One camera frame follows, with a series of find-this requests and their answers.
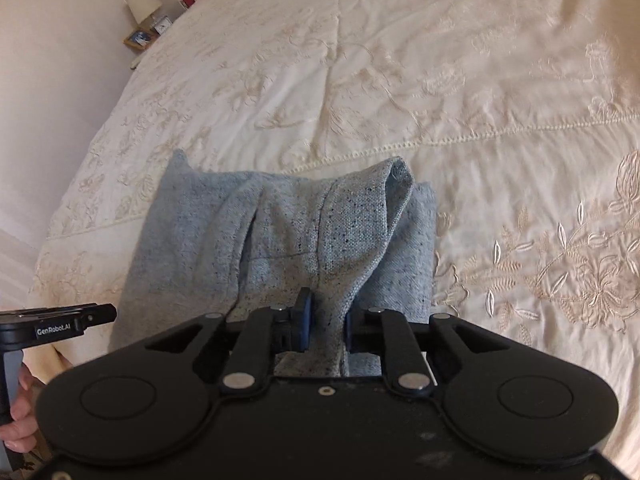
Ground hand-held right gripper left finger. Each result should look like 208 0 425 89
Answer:
145 287 315 395

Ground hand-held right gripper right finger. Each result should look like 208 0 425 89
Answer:
344 306 501 395

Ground grey-blue flecked pants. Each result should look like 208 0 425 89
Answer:
111 150 437 380

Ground person's left hand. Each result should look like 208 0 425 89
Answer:
0 364 40 453

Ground cream embroidered bedspread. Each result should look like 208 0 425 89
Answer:
27 0 640 466

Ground white table lamp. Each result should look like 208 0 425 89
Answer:
125 0 164 27

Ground wooden picture frame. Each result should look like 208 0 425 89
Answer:
123 26 157 52

